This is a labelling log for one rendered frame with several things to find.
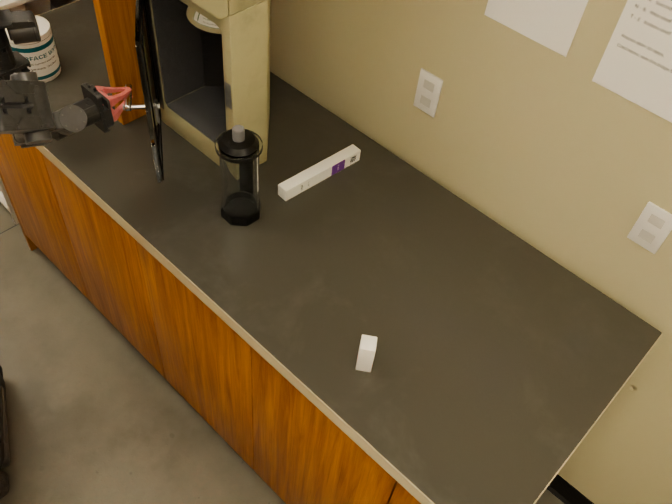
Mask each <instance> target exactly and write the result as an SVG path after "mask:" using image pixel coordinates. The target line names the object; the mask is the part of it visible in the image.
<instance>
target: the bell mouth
mask: <svg viewBox="0 0 672 504"><path fill-rule="evenodd" d="M186 15H187V18H188V20H189V21H190V23H192V24H193V25H194V26H195V27H197V28H199V29H201V30H204V31H206V32H210V33H216V34H221V31H220V29H219V27H218V26H217V25H216V24H215V23H214V22H212V21H211V20H209V19H208V18H206V17H205V16H203V15H201V14H200V13H198V12H197V11H195V10H194V9H192V8H191V7H189V6H188V8H187V11H186Z"/></svg>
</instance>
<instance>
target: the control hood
mask: <svg viewBox="0 0 672 504"><path fill-rule="evenodd" d="M189 1H191V2H192V3H194V4H195V5H197V6H199V7H200V8H202V9H203V10H205V11H206V12H208V13H209V14H211V15H212V16H214V17H215V18H217V19H223V18H225V17H227V16H228V0H189Z"/></svg>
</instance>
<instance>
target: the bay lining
mask: <svg viewBox="0 0 672 504"><path fill-rule="evenodd" d="M151 3H152V11H153V18H154V25H155V33H156V40H157V48H158V55H159V63H160V70H161V77H162V85H163V92H164V100H165V103H166V104H168V103H170V102H172V101H174V100H177V99H179V98H181V97H183V96H185V95H187V94H189V93H191V92H193V91H195V90H197V89H199V88H201V87H203V86H219V87H224V72H223V52H222V35H221V34H216V33H210V32H206V31H204V30H201V29H199V28H197V27H195V26H194V25H193V24H192V23H190V21H189V20H188V18H187V15H186V11H187V8H188V5H186V4H185V3H183V2H182V1H180V0H151Z"/></svg>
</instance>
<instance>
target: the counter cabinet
mask: <svg viewBox="0 0 672 504"><path fill-rule="evenodd" d="M0 177H1V179H2V182H3V184H4V187H5V189H6V192H7V194H8V197H9V199H10V202H11V204H12V207H13V209H14V212H15V214H16V217H17V219H18V222H19V224H20V226H21V229H22V231H23V234H24V236H25V239H26V241H27V244H28V246H29V249H30V250H31V251H33V250H35V249H37V248H39V249H40V250H41V251H42V252H43V253H44V254H45V255H46V256H47V257H48V259H49V260H50V261H51V262H52V263H53V264H54V265H55V266H56V267H57V268H58V269H59V270H60V271H61V272H62V273H63V274H64V275H65V276H66V277H67V278H68V279H69V280H70V281H71V282H72V283H73V284H74V285H75V286H76V287H77V288H78V289H79V291H80V292H81V293H82V294H83V295H84V296H85V297H86V298H87V299H88V300H89V301H90V302H91V303H92V304H93V305H94V306H95V307H96V308H97V309H98V310H99V311H100V312H101V313H102V314H103V315H104V316H105V317H106V318H107V319H108V320H109V321H110V323H111V324H112V325H113V326H114V327H115V328H116V329H117V330H118V331H119V332H120V333H121V334H122V335H123V336H124V337H125V338H126V339H127V340H128V341H129V342H130V343H131V344H132V345H133V346H134V347H135V348H136V349H137V350H138V351H139V352H140V353H141V355H142V356H143V357H144V358H145V359H146V360H147V361H148V362H149V363H150V364H151V365H152V366H153V367H154V368H155V369H156V370H157V371H158V372H159V373H160V374H161V375H162V376H163V377H164V378H165V379H166V380H167V381H168V382H169V383H170V384H171V385H172V387H173V388H174V389H175V390H176V391H177V392H178V393H179V394H180V395H181V396H182V397H183V398H184V399H185V400H186V401H187V402H188V403H189V404H190V405H191V406H192V407H193V408H194V409H195V410H196V411H197V412H198V413H199V414H200V415H201V416H202V417H203V419H204V420H205V421H206V422H207V423H208V424H209V425H210V426H211V427H212V428H213V429H214V430H215V431H216V432H217V433H218V434H219V435H220V436H221V437H222V438H223V439H224V440H225V441H226V442H227V443H228V444H229V445H230V446H231V447H232V448H233V449H234V451H235V452H236V453H237V454H238V455H239V456H240V457H241V458H242V459H243V460H244V461H245V462H246V463H247V464H248V465H249V466H250V467H251V468H252V469H253V470H254V471H255V472H256V473H257V474H258V475H259V476H260V477H261V478H262V479H263V480H264V481H265V482H266V484H267V485H268V486H269V487H270V488H271V489H272V490H273V491H274V492H275V493H276V494H277V495H278V496H279V497H280V498H281V499H282V500H283V501H284V502H285V503H286V504H421V503H420V502H419V501H418V500H417V499H416V498H414V497H413V496H412V495H411V494H410V493H409V492H408V491H407V490H406V489H405V488H404V487H403V486H401V485H400V484H399V483H398V482H397V481H396V480H395V479H394V478H393V477H392V476H391V475H390V474H388V473H387V472H386V471H385V470H384V469H383V468H382V467H381V466H380V465H379V464H378V463H377V462H375V461H374V460H373V459H372V458H371V457H370V456H369V455H368V454H367V453H366V452H365V451H364V450H363V449H361V448H360V447H359V446H358V445H357V444H356V443H355V442H354V441H353V440H352V439H351V438H350V437H348V436H347V435H346V434H345V433H344V432H343V431H342V430H341V429H340V428H339V427H338V426H337V425H335V424H334V423H333V422H332V421H331V420H330V419H329V418H328V417H327V416H326V415H325V414H324V413H322V412H321V411H320V410H319V409H318V408H317V407H316V406H315V405H314V404H313V403H312V402H311V401H309V400H308V399H307V398H306V397H305V396H304V395H303V394H302V393H301V392H300V391H299V390H298V389H296V388H295V387H294V386H293V385H292V384H291V383H290V382H289V381H288V380H287V379H286V378H285V377H283V376H282V375H281V374H280V373H279V372H278V371H277V370H276V369H275V368H274V367H273V366H272V365H270V364H269V363H268V362H267V361H266V360H265V359H264V358H263V357H262V356H261V355H260V354H259V353H258V352H256V351H255V350H254V349H253V348H252V347H251V346H250V345H249V344H248V343H247V342H246V341H245V340H243V339H242V338H241V337H240V336H239V335H238V334H237V333H236V332H235V331H234V330H233V329H232V328H230V327H229V326H228V325H227V324H226V323H225V322H224V321H223V320H222V319H221V318H220V317H219V316H217V315H216V314H215V313H214V312H213V311H212V310H211V309H210V308H209V307H208V306H207V305H206V304H204V303H203V302H202V301H201V300H200V299H199V298H198V297H197V296H196V295H195V294H194V293H193V292H191V291H190V290H189V289H188V288H187V287H186V286H185V285H184V284H183V283H182V282H181V281H180V280H178V279H177V278H176V277H175V276H174V275H173V274H172V273H171V272H170V271H169V270H168V269H167V268H166V267H164V266H163V265H162V264H161V263H160V262H159V261H158V260H157V259H156V258H155V257H154V256H153V255H151V254H150V253H149V252H148V251H147V250H146V249H145V248H144V247H143V246H142V245H141V244H140V243H138V242H137V241H136V240H135V239H134V238H133V237H132V236H131V235H130V234H129V233H128V232H127V231H125V230H124V229H123V228H122V227H121V226H120V225H119V224H118V223H117V222H116V221H115V220H114V219H112V218H111V217H110V216H109V215H108V214H107V213H106V212H105V211H104V210H103V209H102V208H101V207H100V206H98V205H97V204H96V203H95V202H94V201H93V200H92V199H91V198H90V197H89V196H88V195H87V194H85V193H84V192H83V191H82V190H81V189H80V188H79V187H78V186H77V185H76V184H75V183H74V182H72V181H71V180H70V179H69V178H68V177H67V176H66V175H65V174H64V173H63V172H62V171H61V170H59V169H58V168H57V167H56V166H55V165H54V164H53V163H52V162H51V161H50V160H49V159H48V158H46V157H45V156H44V155H43V154H42V153H41V152H40V151H39V150H38V149H37V148H36V147H29V148H24V149H23V148H21V146H14V142H13V137H12V134H0Z"/></svg>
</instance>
